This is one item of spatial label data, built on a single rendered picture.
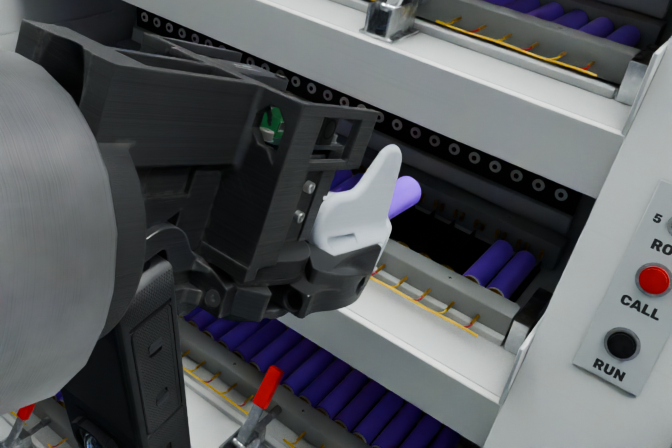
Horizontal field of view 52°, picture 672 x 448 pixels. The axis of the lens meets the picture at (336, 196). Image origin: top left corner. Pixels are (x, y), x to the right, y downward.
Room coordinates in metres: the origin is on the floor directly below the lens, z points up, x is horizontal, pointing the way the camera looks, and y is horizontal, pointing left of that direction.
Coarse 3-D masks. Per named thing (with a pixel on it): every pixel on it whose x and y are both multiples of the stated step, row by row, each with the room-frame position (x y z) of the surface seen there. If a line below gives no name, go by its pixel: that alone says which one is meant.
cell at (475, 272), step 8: (504, 240) 0.56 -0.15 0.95; (496, 248) 0.54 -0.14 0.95; (504, 248) 0.55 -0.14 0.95; (512, 248) 0.55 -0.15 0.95; (488, 256) 0.53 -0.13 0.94; (496, 256) 0.53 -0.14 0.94; (504, 256) 0.54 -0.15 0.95; (480, 264) 0.52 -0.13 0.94; (488, 264) 0.52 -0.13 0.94; (496, 264) 0.53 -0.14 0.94; (504, 264) 0.54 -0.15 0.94; (472, 272) 0.51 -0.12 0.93; (480, 272) 0.51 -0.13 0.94; (488, 272) 0.51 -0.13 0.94; (496, 272) 0.53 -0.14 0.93; (480, 280) 0.50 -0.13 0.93; (488, 280) 0.51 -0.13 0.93
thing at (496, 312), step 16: (384, 256) 0.51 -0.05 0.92; (400, 256) 0.50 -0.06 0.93; (416, 256) 0.51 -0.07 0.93; (400, 272) 0.50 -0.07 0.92; (416, 272) 0.49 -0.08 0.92; (432, 272) 0.49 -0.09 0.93; (448, 272) 0.49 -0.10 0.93; (416, 288) 0.50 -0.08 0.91; (432, 288) 0.49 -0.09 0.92; (448, 288) 0.48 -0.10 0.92; (464, 288) 0.48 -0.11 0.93; (480, 288) 0.48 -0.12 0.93; (416, 304) 0.48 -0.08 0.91; (448, 304) 0.48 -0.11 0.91; (464, 304) 0.48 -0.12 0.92; (480, 304) 0.47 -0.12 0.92; (496, 304) 0.47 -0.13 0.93; (512, 304) 0.47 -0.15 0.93; (448, 320) 0.46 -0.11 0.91; (480, 320) 0.47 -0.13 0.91; (496, 320) 0.46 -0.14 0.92; (512, 320) 0.46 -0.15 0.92
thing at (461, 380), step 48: (0, 48) 0.70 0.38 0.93; (384, 144) 0.65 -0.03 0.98; (480, 192) 0.61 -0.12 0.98; (384, 288) 0.50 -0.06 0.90; (528, 288) 0.53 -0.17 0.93; (336, 336) 0.47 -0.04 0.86; (384, 336) 0.45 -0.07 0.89; (432, 336) 0.46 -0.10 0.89; (480, 336) 0.47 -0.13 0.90; (528, 336) 0.40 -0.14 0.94; (384, 384) 0.46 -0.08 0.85; (432, 384) 0.43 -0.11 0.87; (480, 384) 0.42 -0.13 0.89; (480, 432) 0.42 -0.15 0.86
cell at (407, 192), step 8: (408, 176) 0.40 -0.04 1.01; (400, 184) 0.38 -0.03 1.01; (408, 184) 0.39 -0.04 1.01; (416, 184) 0.39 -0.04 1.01; (400, 192) 0.38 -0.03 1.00; (408, 192) 0.38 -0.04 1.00; (416, 192) 0.39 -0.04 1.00; (392, 200) 0.37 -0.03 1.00; (400, 200) 0.37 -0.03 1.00; (408, 200) 0.38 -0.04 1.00; (416, 200) 0.39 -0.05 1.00; (392, 208) 0.36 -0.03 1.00; (400, 208) 0.37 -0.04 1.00; (392, 216) 0.37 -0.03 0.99
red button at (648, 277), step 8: (648, 272) 0.38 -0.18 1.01; (656, 272) 0.38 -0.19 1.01; (664, 272) 0.38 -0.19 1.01; (640, 280) 0.38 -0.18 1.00; (648, 280) 0.38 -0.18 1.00; (656, 280) 0.38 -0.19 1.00; (664, 280) 0.38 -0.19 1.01; (648, 288) 0.38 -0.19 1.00; (656, 288) 0.38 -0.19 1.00; (664, 288) 0.38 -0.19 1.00
